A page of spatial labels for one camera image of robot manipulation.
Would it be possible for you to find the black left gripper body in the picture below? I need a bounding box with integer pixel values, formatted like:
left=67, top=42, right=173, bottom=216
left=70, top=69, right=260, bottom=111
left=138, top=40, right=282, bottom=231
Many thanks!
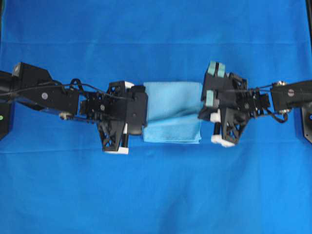
left=97, top=81, right=134, bottom=154

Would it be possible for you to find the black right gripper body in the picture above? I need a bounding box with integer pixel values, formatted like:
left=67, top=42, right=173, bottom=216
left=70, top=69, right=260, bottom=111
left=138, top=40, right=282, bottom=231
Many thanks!
left=210, top=108, right=250, bottom=147

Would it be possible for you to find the light blue towel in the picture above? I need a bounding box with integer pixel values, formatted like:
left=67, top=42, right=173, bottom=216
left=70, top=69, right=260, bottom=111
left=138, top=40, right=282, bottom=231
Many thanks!
left=143, top=81, right=202, bottom=144

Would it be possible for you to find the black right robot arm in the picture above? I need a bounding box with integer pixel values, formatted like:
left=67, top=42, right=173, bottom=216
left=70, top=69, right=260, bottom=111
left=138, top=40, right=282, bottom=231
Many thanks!
left=210, top=80, right=312, bottom=147

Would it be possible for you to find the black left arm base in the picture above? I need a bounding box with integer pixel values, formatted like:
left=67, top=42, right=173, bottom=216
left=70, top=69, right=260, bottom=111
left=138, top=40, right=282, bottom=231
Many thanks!
left=0, top=103, right=13, bottom=140

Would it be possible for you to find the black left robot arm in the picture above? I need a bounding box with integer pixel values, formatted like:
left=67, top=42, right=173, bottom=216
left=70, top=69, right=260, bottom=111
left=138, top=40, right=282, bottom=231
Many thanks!
left=0, top=62, right=135, bottom=154

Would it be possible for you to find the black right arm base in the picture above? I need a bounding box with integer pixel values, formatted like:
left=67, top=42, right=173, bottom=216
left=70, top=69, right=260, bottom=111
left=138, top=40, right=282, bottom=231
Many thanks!
left=301, top=107, right=312, bottom=143

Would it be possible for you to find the blue table cloth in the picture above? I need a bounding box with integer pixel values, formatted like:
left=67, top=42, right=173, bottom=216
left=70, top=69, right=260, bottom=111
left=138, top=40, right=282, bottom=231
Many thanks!
left=0, top=0, right=312, bottom=234

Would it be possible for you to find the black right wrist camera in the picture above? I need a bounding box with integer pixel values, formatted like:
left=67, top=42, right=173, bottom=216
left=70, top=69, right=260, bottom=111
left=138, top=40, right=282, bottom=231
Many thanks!
left=198, top=61, right=248, bottom=121

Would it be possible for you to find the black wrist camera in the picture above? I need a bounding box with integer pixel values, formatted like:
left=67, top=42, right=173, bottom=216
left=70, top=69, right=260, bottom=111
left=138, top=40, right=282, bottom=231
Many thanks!
left=126, top=85, right=148, bottom=136
left=198, top=61, right=248, bottom=121

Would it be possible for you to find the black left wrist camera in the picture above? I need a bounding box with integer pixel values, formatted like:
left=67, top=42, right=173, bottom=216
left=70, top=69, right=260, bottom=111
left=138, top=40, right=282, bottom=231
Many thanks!
left=126, top=85, right=148, bottom=136

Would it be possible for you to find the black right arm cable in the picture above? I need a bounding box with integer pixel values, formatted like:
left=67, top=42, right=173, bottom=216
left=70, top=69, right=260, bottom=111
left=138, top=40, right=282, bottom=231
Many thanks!
left=219, top=84, right=291, bottom=124

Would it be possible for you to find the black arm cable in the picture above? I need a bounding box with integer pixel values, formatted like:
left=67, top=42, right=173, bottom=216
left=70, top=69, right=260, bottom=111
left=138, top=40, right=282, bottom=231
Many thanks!
left=0, top=78, right=137, bottom=103
left=219, top=84, right=291, bottom=124

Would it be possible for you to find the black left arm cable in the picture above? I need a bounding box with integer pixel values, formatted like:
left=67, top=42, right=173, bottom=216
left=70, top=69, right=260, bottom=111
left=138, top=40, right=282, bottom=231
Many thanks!
left=0, top=78, right=137, bottom=103

